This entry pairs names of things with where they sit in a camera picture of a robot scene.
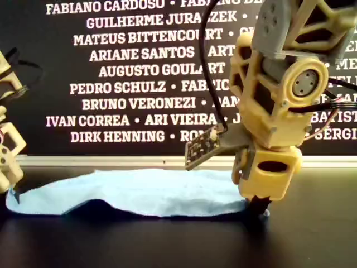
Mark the black banner with white names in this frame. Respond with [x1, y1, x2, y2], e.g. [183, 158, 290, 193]
[0, 0, 357, 157]

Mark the black camera cable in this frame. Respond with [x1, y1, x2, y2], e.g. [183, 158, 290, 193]
[199, 0, 228, 135]

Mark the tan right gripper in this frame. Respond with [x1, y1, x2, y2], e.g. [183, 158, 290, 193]
[233, 146, 303, 215]

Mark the aluminium table frame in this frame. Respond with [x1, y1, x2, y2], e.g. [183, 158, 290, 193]
[13, 155, 357, 170]

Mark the grey camera bracket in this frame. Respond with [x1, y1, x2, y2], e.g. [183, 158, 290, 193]
[217, 133, 256, 157]

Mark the right arm wire bundle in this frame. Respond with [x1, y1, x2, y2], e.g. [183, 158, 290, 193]
[290, 79, 357, 140]

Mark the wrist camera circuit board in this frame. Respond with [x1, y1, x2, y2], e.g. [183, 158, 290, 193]
[184, 125, 227, 171]

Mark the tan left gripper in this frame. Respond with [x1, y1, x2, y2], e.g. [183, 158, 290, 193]
[0, 122, 27, 204]

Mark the blue microfibre cloth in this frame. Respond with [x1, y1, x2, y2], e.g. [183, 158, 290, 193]
[5, 169, 270, 218]

